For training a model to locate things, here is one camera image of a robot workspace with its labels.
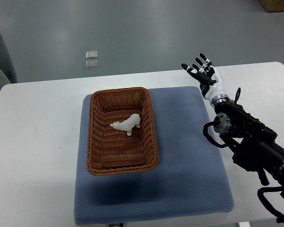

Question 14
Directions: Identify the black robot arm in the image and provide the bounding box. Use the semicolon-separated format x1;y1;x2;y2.
211;90;284;187

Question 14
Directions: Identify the brown cardboard box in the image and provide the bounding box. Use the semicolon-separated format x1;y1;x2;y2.
259;0;284;13

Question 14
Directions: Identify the black sleeved cable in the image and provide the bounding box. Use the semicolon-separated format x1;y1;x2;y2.
257;185;284;224

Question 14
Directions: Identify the brown wicker basket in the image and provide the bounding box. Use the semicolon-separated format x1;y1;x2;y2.
86;87;159;176

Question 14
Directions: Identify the lower silver floor plate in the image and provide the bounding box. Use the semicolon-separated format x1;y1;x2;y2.
85;60;98;70

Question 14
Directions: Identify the upper silver floor plate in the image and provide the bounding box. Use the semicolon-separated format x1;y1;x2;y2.
86;51;98;59

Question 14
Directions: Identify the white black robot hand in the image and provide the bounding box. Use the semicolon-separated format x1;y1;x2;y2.
181;53;230;107

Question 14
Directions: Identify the blue quilted mat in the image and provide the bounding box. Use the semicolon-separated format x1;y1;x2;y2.
74;86;234;225

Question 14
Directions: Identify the silver floor plate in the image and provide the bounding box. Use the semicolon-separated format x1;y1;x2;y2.
85;60;98;70
86;51;98;59

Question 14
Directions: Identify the white bear figurine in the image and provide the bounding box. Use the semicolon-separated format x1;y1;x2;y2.
110;113;141;136

